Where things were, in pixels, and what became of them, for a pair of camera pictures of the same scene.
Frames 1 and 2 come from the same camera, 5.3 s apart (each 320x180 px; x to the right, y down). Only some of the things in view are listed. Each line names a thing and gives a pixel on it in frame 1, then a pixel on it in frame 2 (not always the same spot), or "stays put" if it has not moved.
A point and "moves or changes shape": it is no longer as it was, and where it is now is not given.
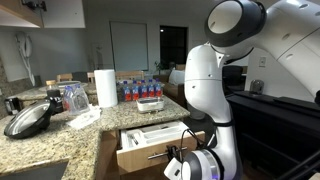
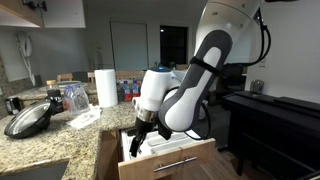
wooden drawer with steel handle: x=156 y=147 moves or changes shape
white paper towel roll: x=106 y=87 stays put
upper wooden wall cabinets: x=16 y=13 stays put
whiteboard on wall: x=130 y=46 stays put
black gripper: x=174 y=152 -> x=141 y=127
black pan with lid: x=28 y=121 stays put
